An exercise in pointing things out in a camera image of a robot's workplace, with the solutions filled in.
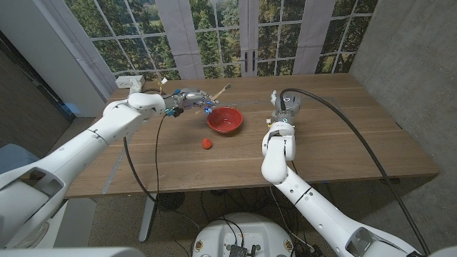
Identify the crumpled white tissue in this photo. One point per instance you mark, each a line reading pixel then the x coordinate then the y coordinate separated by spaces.
pixel 135 85

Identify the white table leg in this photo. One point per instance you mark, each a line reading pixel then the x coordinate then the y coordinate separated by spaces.
pixel 147 217

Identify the red bowl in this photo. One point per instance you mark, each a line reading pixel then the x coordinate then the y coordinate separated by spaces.
pixel 225 120

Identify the red toy strawberry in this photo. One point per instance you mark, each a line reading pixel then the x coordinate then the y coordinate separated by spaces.
pixel 206 143

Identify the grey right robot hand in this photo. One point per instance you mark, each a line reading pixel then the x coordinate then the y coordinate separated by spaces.
pixel 289 107

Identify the printed window backdrop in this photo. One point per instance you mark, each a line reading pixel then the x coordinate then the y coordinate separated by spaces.
pixel 214 35

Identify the wooden toothbrush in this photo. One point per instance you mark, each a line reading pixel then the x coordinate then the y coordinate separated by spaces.
pixel 221 91

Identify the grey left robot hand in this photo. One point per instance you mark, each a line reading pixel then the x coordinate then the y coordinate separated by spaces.
pixel 189 98

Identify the white power strip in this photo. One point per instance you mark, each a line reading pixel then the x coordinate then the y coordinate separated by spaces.
pixel 123 82

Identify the black round floor fan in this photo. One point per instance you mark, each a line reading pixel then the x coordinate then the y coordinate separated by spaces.
pixel 170 201

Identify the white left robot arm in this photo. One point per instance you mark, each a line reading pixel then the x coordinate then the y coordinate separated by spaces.
pixel 82 150

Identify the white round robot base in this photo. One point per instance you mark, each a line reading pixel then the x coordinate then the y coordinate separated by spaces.
pixel 242 232

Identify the blue chair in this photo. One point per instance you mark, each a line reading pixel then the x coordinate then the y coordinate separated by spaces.
pixel 14 157

